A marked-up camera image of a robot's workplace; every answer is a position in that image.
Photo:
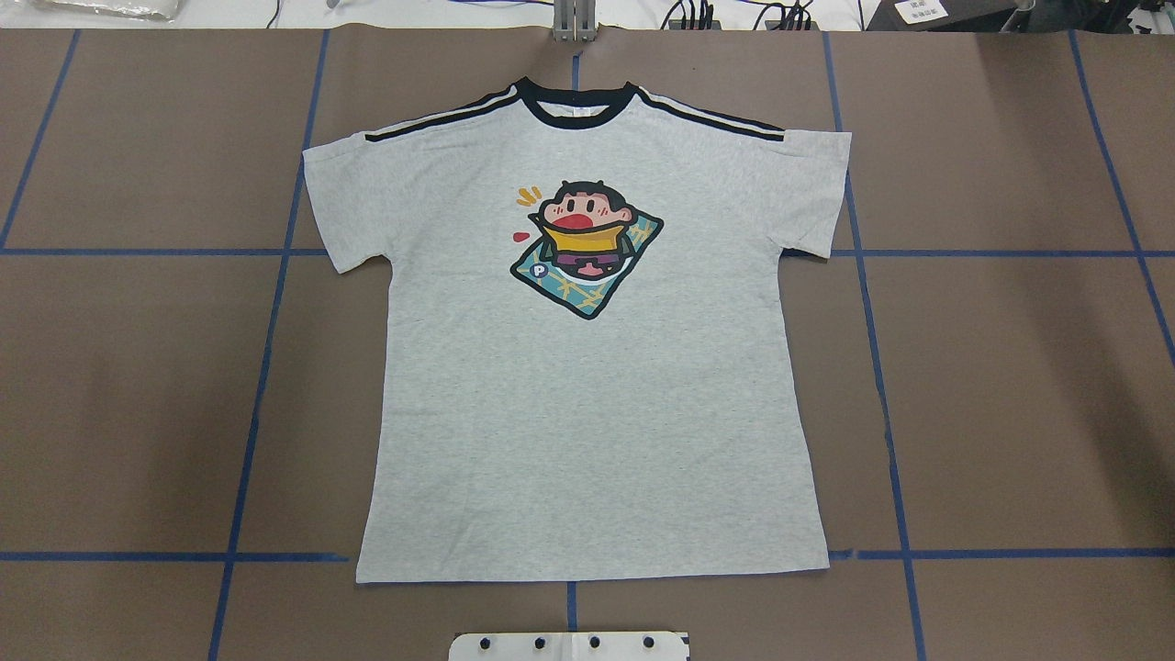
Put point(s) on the grey cartoon print t-shirt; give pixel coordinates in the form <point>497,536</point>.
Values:
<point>587,370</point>

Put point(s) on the black device with label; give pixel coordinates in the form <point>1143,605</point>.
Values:
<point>950,16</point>

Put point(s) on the clear plastic bag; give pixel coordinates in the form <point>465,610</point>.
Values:
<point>146,10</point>

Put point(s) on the aluminium frame post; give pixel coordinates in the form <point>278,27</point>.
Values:
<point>575,20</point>

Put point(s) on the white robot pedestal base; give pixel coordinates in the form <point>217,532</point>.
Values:
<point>617,645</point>

